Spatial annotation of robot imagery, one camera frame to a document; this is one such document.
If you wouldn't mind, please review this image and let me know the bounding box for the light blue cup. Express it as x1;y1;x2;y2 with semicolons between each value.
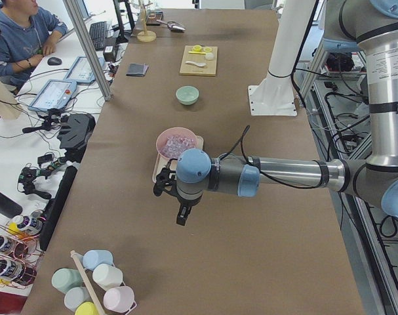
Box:
83;249;113;270

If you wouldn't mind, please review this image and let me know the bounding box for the aluminium frame post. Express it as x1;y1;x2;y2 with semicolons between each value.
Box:
63;0;111;101

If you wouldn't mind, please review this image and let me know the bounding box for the pink bowl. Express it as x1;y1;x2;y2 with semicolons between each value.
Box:
156;127;197;159

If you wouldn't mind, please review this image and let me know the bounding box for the pink cup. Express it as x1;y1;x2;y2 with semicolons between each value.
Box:
103;286;137;313

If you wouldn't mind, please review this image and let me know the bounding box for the black computer mouse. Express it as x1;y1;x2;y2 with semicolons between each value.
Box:
47;57;62;66

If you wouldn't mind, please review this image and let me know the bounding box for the wooden cup rack pole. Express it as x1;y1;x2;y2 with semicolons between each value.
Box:
70;250;106;315

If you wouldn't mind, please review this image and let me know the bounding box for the sage green cup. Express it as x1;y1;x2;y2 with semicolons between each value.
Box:
51;268;83;294

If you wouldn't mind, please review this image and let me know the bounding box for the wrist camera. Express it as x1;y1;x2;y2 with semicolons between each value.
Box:
153;158;178;197

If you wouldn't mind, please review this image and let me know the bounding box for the teach pendant tablet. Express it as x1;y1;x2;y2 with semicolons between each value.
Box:
64;56;95;85
28;79;77;112

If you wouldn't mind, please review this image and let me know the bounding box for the yellow cup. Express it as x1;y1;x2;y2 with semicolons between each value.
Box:
75;301;99;315

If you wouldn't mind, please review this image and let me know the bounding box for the black keyboard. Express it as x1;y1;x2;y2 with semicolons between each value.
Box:
89;21;108;51

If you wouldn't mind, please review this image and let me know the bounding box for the grey folded cloth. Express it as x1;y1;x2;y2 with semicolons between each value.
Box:
126;63;149;77

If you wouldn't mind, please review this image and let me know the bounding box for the wooden mug tree stand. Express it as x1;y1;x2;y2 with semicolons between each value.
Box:
136;0;156;43

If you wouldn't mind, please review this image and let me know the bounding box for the far teach pendant tablet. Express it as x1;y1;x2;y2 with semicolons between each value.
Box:
64;56;95;85

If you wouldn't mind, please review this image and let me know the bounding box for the copper wire bottle basket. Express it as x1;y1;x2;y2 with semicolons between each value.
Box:
0;215;43;289

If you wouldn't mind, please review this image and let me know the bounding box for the mint green bowl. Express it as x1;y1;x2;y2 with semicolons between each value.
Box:
176;85;199;106

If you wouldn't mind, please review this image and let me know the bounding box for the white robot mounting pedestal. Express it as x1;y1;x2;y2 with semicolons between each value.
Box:
249;0;318;116

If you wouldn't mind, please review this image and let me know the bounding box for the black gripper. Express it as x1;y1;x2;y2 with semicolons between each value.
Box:
176;186;203;226

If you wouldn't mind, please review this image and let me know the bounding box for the clear ice cubes pile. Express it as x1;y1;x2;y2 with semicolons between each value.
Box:
160;135;195;159

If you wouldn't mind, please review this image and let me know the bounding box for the black controller device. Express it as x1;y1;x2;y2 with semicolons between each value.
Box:
57;114;96;163

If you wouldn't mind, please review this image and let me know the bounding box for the beige rabbit tray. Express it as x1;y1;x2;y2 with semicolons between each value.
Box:
152;135;204;183

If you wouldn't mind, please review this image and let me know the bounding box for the bamboo cutting board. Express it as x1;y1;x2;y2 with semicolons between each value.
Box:
179;45;218;77

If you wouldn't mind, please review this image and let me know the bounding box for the grey cup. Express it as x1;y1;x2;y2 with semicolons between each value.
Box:
64;287;91;312

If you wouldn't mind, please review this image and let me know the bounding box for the black water bottle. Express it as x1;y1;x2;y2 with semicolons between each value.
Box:
0;192;22;219

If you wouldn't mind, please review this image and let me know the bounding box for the metal scoop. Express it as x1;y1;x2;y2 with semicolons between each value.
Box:
157;20;186;33

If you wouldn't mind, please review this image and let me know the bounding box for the near teach pendant tablet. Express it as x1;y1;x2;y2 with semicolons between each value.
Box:
28;79;77;112

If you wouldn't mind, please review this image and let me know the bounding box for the wooden tray far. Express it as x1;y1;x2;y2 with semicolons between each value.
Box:
146;11;163;26

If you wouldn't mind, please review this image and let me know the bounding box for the black long bar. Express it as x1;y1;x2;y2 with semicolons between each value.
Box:
39;166;77;251

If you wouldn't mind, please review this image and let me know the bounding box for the seated person in hoodie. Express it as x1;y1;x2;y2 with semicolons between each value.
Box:
0;0;68;89

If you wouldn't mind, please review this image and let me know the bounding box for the white cup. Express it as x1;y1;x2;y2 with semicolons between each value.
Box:
92;264;123;291

